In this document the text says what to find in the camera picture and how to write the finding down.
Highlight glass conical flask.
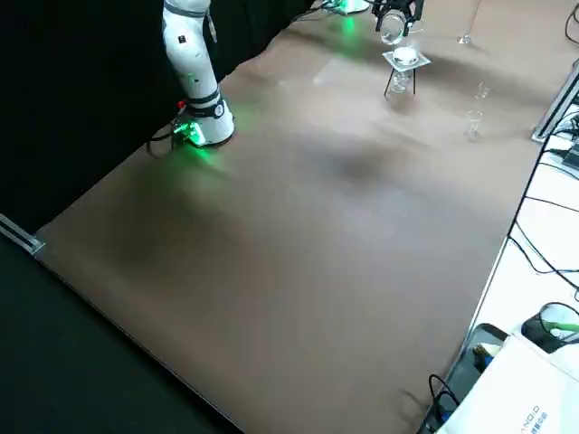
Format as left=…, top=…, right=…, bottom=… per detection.
left=378, top=11, right=409, bottom=47

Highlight glass graduated cylinder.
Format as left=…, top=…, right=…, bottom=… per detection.
left=458, top=0, right=481, bottom=46

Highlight black tripod stand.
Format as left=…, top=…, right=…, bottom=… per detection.
left=383, top=67, right=418, bottom=98

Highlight glass alcohol lamp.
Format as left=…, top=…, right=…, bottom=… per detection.
left=387, top=71, right=413, bottom=97

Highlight small glass beaker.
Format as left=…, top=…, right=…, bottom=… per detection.
left=465, top=108, right=483, bottom=143

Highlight black plastic tray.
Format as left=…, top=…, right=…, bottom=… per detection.
left=444, top=322, right=513, bottom=410

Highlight black cup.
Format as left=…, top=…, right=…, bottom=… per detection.
left=521, top=301, right=579, bottom=354

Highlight white paper bag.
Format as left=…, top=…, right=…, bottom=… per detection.
left=435, top=333, right=579, bottom=434

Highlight aluminium profile post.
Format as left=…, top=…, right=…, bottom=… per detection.
left=531, top=61, right=579, bottom=144

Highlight black base cable bundle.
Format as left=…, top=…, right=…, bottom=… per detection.
left=147, top=123, right=183, bottom=157

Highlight aluminium frame profile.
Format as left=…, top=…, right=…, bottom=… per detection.
left=0, top=212, right=47, bottom=255

